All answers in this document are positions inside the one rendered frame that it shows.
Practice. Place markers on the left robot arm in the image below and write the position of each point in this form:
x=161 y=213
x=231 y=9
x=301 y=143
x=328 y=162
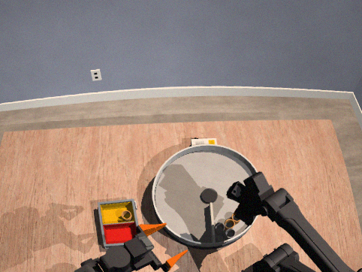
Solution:
x=117 y=258

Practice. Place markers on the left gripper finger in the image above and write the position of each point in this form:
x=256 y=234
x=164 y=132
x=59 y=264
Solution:
x=150 y=229
x=170 y=262

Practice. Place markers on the yellow bin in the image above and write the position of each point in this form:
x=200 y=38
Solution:
x=111 y=213

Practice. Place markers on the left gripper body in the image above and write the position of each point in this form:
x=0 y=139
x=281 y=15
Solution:
x=156 y=263

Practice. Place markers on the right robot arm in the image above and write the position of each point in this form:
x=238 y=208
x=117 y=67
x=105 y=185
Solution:
x=280 y=207

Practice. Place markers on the red bin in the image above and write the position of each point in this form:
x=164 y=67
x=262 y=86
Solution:
x=119 y=233

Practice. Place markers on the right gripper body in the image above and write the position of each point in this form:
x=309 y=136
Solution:
x=247 y=219

